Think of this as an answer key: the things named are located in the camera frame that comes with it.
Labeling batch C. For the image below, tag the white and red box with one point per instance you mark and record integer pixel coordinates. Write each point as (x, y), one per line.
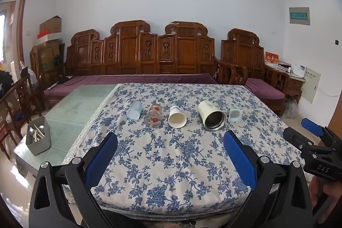
(48, 37)

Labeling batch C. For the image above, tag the clear plastic bag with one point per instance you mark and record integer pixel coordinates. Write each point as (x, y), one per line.
(290, 108)

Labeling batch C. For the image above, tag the wooden door frame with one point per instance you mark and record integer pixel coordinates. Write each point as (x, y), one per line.
(22, 17)

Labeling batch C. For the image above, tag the brown cardboard box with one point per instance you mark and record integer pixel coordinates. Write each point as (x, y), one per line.
(50, 25)

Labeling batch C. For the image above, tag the wooden chopsticks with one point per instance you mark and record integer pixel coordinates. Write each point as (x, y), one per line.
(39, 131)

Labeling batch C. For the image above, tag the beige wall cabinet door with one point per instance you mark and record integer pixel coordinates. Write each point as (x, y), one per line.
(310, 85)

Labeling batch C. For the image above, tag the wooden side chair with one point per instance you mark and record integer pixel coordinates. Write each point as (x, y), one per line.
(20, 105)

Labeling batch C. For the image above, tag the white desk phone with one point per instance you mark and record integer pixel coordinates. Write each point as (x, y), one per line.
(299, 69)

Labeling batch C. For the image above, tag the blue floral tablecloth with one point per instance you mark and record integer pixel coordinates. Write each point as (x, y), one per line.
(165, 153)

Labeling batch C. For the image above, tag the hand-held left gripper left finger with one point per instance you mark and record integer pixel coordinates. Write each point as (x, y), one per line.
(103, 158)

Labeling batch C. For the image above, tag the white paper cup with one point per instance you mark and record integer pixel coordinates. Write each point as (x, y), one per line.
(177, 118)

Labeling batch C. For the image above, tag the cream tumbler cup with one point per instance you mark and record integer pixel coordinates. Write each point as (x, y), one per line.
(211, 115)

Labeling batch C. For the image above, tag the flower print glass cup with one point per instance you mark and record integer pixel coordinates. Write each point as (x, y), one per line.
(153, 117)

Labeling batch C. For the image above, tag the light blue cup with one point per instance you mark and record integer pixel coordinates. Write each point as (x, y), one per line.
(134, 111)

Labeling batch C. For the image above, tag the long purple seat cushion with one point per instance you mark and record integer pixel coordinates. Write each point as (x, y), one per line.
(128, 79)

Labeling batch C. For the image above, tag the large cardboard box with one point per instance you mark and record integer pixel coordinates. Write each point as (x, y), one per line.
(49, 55)

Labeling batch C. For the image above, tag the small white square cup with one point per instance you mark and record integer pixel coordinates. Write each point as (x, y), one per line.
(235, 114)

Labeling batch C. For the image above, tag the metal spoon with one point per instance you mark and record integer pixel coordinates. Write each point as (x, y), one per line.
(31, 133)

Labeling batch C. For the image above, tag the person's right hand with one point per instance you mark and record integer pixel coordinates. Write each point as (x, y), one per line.
(315, 192)

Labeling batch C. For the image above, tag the white wall panel box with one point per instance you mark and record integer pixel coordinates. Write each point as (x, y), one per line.
(299, 15)

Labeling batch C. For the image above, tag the wooden side table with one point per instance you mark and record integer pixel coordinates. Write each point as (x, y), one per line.
(292, 81)

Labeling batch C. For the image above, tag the carved wooden armchair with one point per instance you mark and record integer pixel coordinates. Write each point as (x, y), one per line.
(245, 54)

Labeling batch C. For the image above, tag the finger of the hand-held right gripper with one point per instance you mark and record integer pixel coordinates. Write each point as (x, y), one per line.
(295, 137)
(311, 125)

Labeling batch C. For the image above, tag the black bag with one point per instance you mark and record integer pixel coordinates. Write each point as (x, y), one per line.
(5, 86)

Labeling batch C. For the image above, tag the carved wooden sofa bench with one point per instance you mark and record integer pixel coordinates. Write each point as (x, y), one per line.
(149, 54)

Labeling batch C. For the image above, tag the grey utensil container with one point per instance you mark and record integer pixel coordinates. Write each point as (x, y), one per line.
(40, 141)

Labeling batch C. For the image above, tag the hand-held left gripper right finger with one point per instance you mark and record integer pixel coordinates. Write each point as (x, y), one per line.
(240, 158)

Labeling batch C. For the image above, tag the red gift box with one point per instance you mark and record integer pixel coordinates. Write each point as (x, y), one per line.
(271, 58)

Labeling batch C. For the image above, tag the short purple seat cushion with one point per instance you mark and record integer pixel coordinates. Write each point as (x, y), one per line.
(263, 89)

